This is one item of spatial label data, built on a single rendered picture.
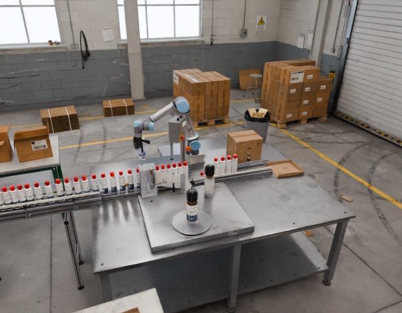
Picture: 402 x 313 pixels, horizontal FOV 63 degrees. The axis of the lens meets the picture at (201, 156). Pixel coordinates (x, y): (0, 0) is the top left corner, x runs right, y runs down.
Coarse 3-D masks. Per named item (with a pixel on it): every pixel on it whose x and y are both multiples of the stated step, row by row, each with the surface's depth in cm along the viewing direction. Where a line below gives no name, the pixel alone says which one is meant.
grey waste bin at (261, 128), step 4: (244, 120) 559; (248, 124) 550; (252, 124) 544; (256, 124) 541; (260, 124) 541; (264, 124) 543; (268, 124) 552; (248, 128) 553; (252, 128) 547; (256, 128) 545; (260, 128) 545; (264, 128) 547; (256, 132) 550; (260, 132) 549; (264, 132) 553; (264, 136) 557; (264, 140) 564
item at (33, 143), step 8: (32, 128) 382; (40, 128) 380; (48, 128) 357; (16, 136) 369; (24, 136) 373; (32, 136) 342; (40, 136) 350; (48, 136) 358; (16, 144) 348; (24, 144) 351; (32, 144) 355; (40, 144) 359; (48, 144) 363; (24, 152) 355; (32, 152) 359; (40, 152) 363; (48, 152) 367; (24, 160) 358
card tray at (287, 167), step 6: (270, 162) 347; (276, 162) 350; (282, 162) 352; (288, 162) 355; (294, 162) 347; (276, 168) 342; (282, 168) 342; (288, 168) 342; (294, 168) 343; (300, 168) 338; (276, 174) 332; (282, 174) 325; (288, 174) 328; (294, 174) 330; (300, 174) 333
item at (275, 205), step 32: (160, 160) 355; (256, 192) 303; (288, 192) 304; (320, 192) 305; (96, 224) 260; (128, 224) 260; (256, 224) 262; (288, 224) 263; (320, 224) 265; (96, 256) 229; (128, 256) 229; (160, 256) 230
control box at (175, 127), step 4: (176, 116) 293; (172, 120) 284; (176, 120) 284; (180, 120) 284; (172, 124) 282; (176, 124) 280; (180, 124) 282; (172, 128) 283; (176, 128) 282; (180, 128) 284; (172, 132) 285; (176, 132) 284; (180, 132) 286; (184, 132) 297; (172, 136) 287; (176, 136) 286; (180, 136) 287; (184, 136) 299; (172, 140) 289; (176, 140) 288; (180, 140) 288
